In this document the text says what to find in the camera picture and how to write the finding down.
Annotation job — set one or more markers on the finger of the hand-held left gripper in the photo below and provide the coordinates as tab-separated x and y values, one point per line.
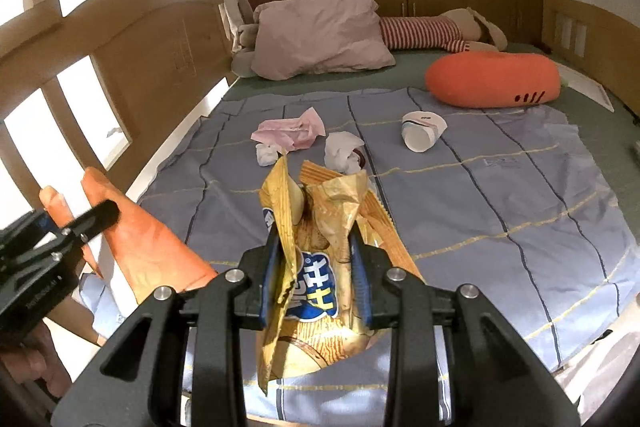
100	213

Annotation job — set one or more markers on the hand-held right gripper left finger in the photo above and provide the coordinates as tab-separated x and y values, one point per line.
272	277

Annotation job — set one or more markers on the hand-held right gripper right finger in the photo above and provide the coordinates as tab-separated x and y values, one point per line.
360	282

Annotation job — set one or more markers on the yellow chip bag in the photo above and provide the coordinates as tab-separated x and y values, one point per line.
320	217

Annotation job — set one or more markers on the person's left hand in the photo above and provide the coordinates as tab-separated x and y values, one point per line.
25	359

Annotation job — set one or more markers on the small white crumpled tissue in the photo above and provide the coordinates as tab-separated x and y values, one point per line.
266	154

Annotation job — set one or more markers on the blue checked blanket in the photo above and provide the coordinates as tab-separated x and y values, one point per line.
475	217

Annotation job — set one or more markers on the large white crumpled tissue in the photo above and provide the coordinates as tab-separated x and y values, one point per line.
340	149

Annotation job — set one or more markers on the pink crumpled wrapper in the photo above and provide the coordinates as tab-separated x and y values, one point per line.
290	132

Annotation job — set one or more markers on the white paper cup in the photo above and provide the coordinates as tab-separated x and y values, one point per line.
422	132

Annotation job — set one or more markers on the green bed sheet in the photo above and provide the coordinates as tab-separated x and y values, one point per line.
405	74

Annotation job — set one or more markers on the grey plush toy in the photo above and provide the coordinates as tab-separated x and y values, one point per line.
244	52

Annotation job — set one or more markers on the orange carrot plush pillow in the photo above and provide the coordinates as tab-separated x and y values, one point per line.
490	79

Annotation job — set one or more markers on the pink pillow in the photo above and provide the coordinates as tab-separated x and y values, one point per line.
320	37

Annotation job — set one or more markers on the striped plush toy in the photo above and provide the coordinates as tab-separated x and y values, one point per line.
420	32

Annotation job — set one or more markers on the wooden bed rail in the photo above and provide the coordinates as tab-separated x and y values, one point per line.
165	52

